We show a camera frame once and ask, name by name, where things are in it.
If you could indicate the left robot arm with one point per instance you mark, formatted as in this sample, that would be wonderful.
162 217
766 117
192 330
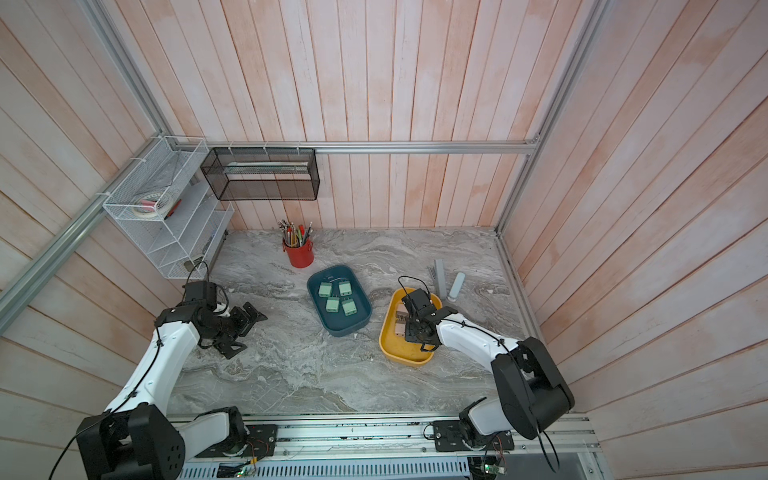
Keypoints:
133 438

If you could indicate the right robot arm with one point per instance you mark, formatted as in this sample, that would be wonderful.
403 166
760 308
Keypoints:
531 393

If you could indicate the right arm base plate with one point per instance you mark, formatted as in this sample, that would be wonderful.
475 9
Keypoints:
460 436

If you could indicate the red pen cup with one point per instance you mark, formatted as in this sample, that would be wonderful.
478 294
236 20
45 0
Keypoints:
300 256

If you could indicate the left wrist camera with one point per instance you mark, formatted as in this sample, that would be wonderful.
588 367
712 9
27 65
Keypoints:
209 293

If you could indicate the white wire shelf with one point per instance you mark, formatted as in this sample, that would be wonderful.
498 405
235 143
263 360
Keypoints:
184 244

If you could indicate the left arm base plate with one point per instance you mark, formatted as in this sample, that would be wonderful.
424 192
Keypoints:
252 441

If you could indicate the green plug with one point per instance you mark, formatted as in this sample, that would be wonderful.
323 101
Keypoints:
332 304
325 290
345 288
349 307

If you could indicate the black mesh basket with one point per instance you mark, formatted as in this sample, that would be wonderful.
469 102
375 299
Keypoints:
262 173

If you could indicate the teal storage box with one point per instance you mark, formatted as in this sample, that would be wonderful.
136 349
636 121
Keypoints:
337 324

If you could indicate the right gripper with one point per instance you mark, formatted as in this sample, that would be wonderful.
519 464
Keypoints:
409 331

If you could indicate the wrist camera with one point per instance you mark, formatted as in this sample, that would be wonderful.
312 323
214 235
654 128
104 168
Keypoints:
209 293
418 303

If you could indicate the pink plug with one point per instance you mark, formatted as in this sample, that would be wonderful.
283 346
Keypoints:
399 328
401 312

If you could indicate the tape roll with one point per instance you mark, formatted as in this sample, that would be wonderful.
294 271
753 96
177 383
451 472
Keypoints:
152 205

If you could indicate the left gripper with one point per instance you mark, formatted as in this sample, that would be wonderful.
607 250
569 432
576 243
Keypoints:
245 325

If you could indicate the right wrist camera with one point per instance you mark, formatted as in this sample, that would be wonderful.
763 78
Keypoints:
418 303

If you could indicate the yellow storage box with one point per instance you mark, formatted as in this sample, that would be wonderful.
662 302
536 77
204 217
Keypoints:
396 348

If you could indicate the pens in cup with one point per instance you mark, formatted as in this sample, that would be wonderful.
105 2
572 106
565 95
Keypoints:
295 236

